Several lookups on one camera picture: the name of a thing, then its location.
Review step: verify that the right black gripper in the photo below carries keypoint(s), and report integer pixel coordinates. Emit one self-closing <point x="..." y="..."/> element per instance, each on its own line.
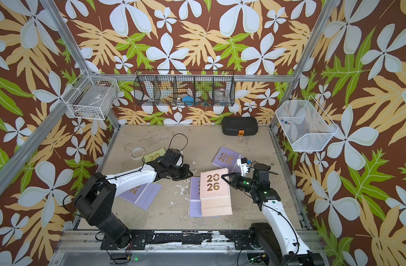
<point x="236" y="180"/>

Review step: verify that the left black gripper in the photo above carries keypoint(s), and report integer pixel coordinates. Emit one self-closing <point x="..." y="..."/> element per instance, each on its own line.
<point x="186" y="174"/>

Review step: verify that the green 2026 desk calendar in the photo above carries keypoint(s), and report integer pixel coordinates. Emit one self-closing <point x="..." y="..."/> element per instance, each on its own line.
<point x="154" y="155"/>

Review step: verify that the purple 2026 calendar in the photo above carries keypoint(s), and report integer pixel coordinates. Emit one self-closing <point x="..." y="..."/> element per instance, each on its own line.
<point x="195" y="207"/>
<point x="142" y="196"/>
<point x="226" y="158"/>

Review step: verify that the pink 2026 calendar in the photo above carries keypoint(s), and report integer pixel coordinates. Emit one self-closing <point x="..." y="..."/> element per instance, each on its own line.
<point x="215" y="193"/>

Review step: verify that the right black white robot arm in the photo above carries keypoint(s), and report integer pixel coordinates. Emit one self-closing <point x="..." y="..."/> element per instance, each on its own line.
<point x="278" y="238"/>

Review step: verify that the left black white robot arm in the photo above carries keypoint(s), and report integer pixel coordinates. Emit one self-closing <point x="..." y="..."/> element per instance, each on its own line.
<point x="95" y="200"/>

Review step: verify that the clear round lid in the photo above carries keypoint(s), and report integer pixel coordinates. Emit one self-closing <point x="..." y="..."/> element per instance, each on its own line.
<point x="137" y="153"/>

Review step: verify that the black hard case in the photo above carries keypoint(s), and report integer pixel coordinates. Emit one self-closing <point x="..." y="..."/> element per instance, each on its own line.
<point x="239" y="126"/>

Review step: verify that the blue object in basket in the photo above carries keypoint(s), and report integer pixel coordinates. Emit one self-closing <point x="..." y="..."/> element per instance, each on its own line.
<point x="188" y="100"/>

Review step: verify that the white mesh basket right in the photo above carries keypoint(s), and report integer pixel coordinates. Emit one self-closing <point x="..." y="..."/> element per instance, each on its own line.
<point x="306" y="125"/>

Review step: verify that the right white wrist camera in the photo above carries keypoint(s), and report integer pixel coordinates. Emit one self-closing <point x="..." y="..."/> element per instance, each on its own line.
<point x="244" y="165"/>

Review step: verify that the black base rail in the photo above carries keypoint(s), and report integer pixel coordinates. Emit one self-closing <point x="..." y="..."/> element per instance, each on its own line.
<point x="189" y="239"/>

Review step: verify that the black wire basket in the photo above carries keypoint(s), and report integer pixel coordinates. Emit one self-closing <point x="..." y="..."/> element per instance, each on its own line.
<point x="168" y="88"/>

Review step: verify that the white wire basket left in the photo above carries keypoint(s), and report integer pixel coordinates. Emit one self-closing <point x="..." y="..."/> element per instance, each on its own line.
<point x="92" y="97"/>

